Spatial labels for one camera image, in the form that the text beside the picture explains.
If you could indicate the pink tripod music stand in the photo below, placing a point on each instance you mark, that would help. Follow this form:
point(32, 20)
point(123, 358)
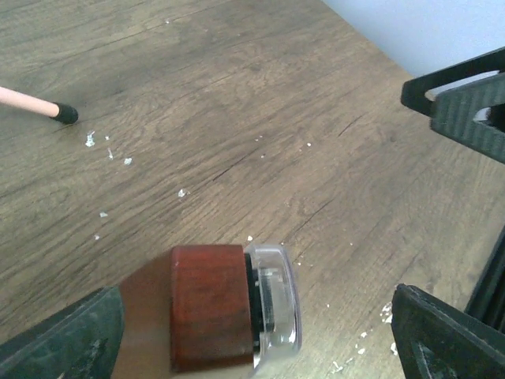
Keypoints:
point(63, 113)

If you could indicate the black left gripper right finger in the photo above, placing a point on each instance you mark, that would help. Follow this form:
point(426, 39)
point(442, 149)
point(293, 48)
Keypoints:
point(435, 340)

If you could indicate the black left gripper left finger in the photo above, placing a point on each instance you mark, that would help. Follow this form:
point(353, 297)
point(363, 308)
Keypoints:
point(80, 341)

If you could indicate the red-brown wooden metronome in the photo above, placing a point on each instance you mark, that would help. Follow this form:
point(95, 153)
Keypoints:
point(187, 315)

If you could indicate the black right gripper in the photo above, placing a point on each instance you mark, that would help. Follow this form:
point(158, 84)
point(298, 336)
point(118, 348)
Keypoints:
point(487, 300)

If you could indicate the clear plastic metronome cover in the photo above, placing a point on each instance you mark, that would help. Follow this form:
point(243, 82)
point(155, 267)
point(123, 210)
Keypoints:
point(275, 310)

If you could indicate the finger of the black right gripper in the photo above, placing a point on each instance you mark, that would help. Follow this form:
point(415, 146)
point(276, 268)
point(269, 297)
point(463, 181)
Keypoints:
point(415, 91)
point(454, 110)

